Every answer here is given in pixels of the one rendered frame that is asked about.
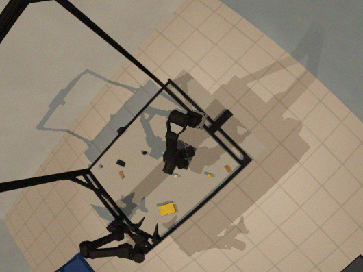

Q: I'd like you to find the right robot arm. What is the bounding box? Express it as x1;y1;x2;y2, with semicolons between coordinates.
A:
79;223;148;263

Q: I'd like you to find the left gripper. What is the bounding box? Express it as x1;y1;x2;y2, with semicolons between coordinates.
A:
179;146;195;160

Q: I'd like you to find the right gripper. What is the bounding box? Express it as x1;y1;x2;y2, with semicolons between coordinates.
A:
129;217;162;247

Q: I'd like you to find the yellow sponge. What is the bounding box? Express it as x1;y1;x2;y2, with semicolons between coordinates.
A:
158;202;176;216

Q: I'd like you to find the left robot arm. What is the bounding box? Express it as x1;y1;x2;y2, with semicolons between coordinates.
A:
163;110;203;175

